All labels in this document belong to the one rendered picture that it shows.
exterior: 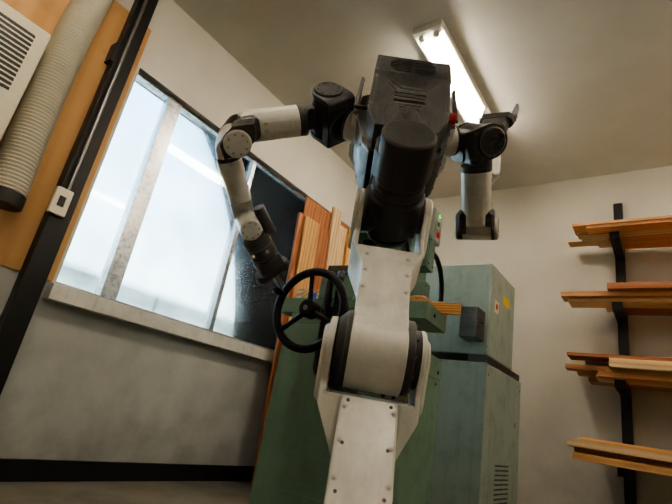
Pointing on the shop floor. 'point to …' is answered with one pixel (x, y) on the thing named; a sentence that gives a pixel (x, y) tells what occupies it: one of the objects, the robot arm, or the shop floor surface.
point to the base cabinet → (309, 431)
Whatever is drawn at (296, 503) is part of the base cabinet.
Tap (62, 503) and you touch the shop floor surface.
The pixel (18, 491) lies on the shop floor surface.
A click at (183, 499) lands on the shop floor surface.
